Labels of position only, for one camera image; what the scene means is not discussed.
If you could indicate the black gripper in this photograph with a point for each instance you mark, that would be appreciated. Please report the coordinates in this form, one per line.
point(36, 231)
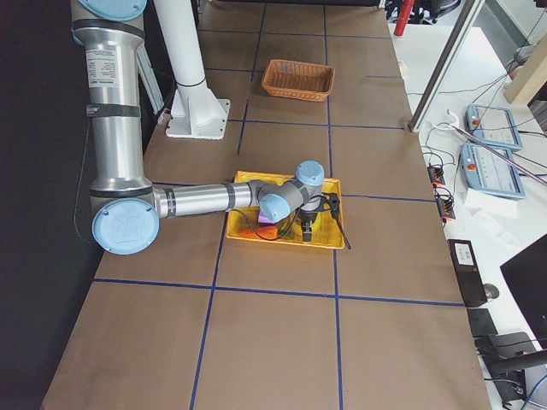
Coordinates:
point(309, 215)

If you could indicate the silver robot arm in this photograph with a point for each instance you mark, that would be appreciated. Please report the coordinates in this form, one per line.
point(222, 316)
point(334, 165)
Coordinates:
point(127, 209)

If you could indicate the yellow wicker basket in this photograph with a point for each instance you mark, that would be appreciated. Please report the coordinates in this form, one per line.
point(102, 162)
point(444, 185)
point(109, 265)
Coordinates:
point(326, 233)

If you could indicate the brown wicker basket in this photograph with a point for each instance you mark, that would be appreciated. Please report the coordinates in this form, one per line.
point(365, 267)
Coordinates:
point(298, 80)

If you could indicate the toy carrot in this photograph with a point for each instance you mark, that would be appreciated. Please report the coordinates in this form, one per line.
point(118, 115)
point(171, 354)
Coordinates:
point(269, 232)

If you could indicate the purple foam block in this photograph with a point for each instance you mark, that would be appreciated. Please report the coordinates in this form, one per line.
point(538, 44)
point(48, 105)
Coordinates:
point(265, 217)

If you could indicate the black power strip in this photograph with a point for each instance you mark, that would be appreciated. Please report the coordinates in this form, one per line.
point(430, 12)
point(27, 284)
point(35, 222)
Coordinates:
point(443, 197)

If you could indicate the black power box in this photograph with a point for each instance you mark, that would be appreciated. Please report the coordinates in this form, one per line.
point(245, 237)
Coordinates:
point(467, 273)

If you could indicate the lower teach pendant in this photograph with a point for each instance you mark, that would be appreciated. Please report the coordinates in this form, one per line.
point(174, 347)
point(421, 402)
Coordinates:
point(489, 174)

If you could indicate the teach pendant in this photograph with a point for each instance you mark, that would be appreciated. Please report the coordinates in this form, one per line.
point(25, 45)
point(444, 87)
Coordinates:
point(489, 174)
point(493, 126)

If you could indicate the upper teach pendant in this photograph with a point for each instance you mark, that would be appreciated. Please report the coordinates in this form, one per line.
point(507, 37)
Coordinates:
point(493, 126)

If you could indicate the black monitor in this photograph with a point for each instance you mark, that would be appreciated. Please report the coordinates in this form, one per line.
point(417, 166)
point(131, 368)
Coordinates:
point(525, 275)

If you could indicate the black monitor stand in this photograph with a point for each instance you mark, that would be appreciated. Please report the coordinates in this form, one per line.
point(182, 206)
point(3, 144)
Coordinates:
point(512, 355)

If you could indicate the red cylinder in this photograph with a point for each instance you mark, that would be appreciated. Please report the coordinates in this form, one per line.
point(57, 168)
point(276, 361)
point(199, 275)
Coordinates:
point(403, 15)

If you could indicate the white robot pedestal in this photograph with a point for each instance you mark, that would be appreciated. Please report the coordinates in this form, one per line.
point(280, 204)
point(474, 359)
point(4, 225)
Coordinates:
point(196, 112)

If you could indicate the aluminium frame post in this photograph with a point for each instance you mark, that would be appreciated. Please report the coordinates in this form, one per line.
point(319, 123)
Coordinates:
point(460, 30)

